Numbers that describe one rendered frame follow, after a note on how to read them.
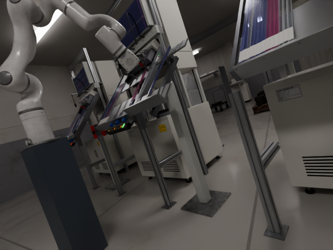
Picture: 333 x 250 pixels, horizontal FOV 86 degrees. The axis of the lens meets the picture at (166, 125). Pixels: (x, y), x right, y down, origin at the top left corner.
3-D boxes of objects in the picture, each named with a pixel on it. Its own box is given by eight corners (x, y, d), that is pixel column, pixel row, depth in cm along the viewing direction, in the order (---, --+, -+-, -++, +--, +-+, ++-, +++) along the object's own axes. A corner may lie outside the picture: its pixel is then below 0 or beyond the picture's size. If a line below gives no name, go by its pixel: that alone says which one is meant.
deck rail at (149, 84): (138, 118, 129) (131, 113, 126) (136, 118, 130) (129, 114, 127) (165, 50, 160) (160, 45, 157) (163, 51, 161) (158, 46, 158)
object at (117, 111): (134, 115, 129) (130, 112, 128) (99, 129, 178) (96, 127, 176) (142, 94, 138) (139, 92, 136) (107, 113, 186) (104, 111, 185)
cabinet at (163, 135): (190, 185, 152) (166, 116, 148) (143, 180, 203) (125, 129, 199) (225, 155, 196) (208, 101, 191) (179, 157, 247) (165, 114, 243)
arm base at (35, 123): (31, 147, 88) (17, 111, 87) (18, 152, 99) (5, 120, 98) (68, 136, 104) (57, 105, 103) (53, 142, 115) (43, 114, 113)
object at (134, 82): (152, 79, 147) (147, 75, 144) (116, 100, 195) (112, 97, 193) (163, 51, 161) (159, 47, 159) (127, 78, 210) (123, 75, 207)
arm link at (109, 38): (121, 44, 109) (111, 55, 107) (104, 26, 103) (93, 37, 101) (125, 41, 102) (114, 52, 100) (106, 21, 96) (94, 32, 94)
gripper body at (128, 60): (114, 59, 103) (129, 73, 108) (127, 45, 101) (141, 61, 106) (114, 58, 109) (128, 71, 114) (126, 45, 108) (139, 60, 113)
